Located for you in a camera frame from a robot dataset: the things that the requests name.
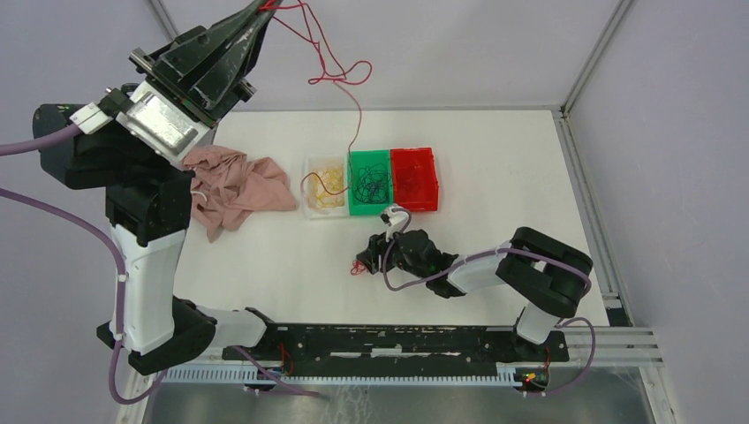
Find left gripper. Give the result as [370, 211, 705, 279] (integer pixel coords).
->
[130, 0, 281, 130]

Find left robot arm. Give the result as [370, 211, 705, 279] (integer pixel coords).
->
[32, 1, 278, 375]

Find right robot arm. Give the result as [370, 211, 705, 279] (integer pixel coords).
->
[355, 227, 594, 360]

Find green plastic bin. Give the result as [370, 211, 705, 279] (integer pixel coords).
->
[347, 150, 394, 216]

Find clear plastic bin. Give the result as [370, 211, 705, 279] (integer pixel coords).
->
[300, 155, 349, 220]

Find purple cables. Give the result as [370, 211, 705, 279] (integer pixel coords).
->
[350, 163, 392, 206]

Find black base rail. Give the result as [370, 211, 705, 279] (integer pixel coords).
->
[222, 320, 570, 377]

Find yellow cables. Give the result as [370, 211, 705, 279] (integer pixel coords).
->
[306, 168, 347, 210]

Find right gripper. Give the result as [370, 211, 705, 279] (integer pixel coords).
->
[355, 222, 428, 282]

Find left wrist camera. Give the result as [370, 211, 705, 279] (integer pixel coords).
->
[71, 81, 216, 168]

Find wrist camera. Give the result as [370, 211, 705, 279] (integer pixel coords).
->
[71, 81, 216, 168]
[380, 203, 412, 239]

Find pink cloth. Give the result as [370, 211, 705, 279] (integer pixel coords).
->
[183, 145, 297, 243]

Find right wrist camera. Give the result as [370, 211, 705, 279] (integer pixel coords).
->
[380, 203, 412, 239]

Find red plastic bin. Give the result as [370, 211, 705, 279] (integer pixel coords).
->
[390, 148, 439, 212]

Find white comb cable duct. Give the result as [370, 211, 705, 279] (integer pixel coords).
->
[163, 364, 522, 388]

